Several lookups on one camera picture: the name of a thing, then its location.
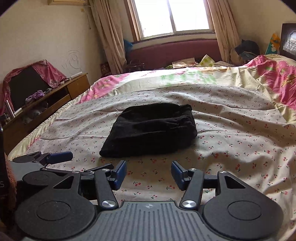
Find black television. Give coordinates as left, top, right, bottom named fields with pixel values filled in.
left=9, top=67, right=50, bottom=111

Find papers on bench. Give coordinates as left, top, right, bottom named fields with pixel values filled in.
left=165, top=55, right=234, bottom=69

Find dark wooden headboard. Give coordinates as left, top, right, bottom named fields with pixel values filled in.
left=280, top=23, right=296, bottom=60

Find cherry print white bedsheet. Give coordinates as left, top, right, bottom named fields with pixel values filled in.
left=9, top=84, right=295, bottom=240

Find right beige curtain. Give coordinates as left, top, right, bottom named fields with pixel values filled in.
left=207, top=0, right=242, bottom=65

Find left beige curtain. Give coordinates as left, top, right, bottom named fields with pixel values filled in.
left=89, top=0, right=126, bottom=75

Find dark handbag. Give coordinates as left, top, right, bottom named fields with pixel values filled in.
left=125, top=59, right=144, bottom=73

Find window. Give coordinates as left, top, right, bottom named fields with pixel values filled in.
left=124, top=1, right=214, bottom=41

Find blue bag by window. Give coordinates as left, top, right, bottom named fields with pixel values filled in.
left=123, top=39, right=133, bottom=56

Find colourful cartoon bag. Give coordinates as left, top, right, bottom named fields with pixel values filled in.
left=265, top=33, right=280, bottom=55

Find pink floral quilt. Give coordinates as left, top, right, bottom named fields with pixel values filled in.
left=78, top=54, right=295, bottom=123

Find dark clothes pile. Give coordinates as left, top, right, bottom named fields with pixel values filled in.
left=230, top=40, right=260, bottom=66

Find black pants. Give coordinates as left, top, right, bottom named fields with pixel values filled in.
left=99, top=103, right=197, bottom=158

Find pink cloth television cover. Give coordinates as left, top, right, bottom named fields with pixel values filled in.
left=1, top=59, right=67, bottom=114

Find beige curtain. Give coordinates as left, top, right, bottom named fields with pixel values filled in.
left=89, top=0, right=126, bottom=75
left=207, top=0, right=242, bottom=65

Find wooden side cabinet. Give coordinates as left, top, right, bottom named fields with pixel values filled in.
left=3, top=73, right=90, bottom=155

